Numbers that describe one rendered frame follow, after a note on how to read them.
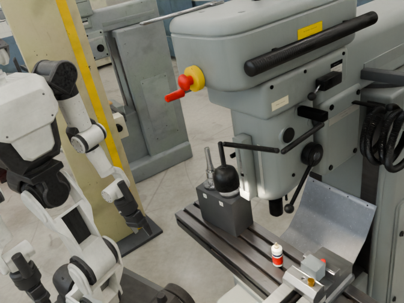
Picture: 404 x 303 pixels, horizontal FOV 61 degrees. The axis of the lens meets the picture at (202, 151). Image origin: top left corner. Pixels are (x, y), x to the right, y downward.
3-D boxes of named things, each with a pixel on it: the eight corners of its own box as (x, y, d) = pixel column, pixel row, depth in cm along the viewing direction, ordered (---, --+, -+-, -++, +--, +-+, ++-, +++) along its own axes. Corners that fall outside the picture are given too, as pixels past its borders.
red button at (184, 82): (186, 94, 78) (183, 77, 77) (177, 91, 81) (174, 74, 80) (198, 89, 80) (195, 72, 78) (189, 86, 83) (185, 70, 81)
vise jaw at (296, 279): (313, 304, 108) (313, 296, 106) (282, 282, 117) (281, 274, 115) (324, 293, 111) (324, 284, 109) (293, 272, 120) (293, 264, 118)
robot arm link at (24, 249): (8, 278, 126) (-7, 255, 121) (35, 258, 133) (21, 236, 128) (21, 289, 119) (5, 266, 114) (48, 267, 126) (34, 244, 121)
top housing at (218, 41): (235, 99, 73) (225, 21, 65) (171, 80, 92) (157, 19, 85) (362, 41, 94) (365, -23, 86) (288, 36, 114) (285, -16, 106)
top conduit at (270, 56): (255, 78, 69) (254, 61, 68) (241, 76, 73) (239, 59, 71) (378, 24, 90) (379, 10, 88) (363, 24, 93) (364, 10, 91)
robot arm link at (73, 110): (69, 151, 141) (46, 101, 130) (92, 136, 150) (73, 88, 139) (86, 155, 135) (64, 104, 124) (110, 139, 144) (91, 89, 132)
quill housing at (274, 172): (279, 214, 101) (271, 116, 86) (233, 187, 117) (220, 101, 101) (320, 185, 110) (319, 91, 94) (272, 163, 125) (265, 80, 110)
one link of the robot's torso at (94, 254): (79, 287, 142) (14, 194, 130) (110, 257, 154) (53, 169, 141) (96, 292, 131) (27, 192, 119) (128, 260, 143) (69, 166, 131)
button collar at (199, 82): (200, 94, 80) (195, 69, 77) (186, 89, 84) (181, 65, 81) (207, 91, 80) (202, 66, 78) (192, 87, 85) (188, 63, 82)
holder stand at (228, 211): (236, 238, 149) (230, 202, 139) (202, 219, 164) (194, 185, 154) (254, 222, 155) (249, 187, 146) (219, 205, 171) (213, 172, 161)
